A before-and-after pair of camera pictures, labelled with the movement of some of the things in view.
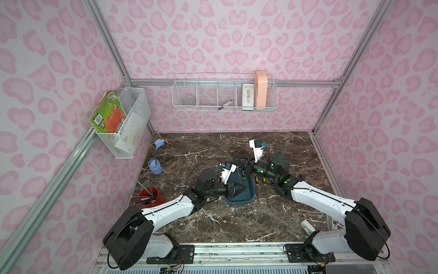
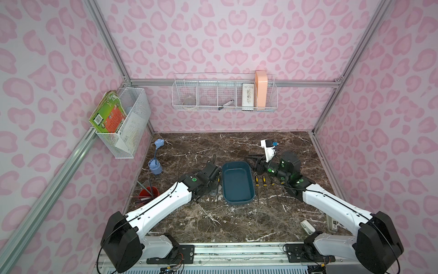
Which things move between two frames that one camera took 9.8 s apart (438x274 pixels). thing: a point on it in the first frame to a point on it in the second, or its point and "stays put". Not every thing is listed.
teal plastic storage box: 239,176 stays put
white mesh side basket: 126,143 stays put
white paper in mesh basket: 132,132 stays put
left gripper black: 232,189 to 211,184
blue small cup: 155,166 stays put
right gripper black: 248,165 to 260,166
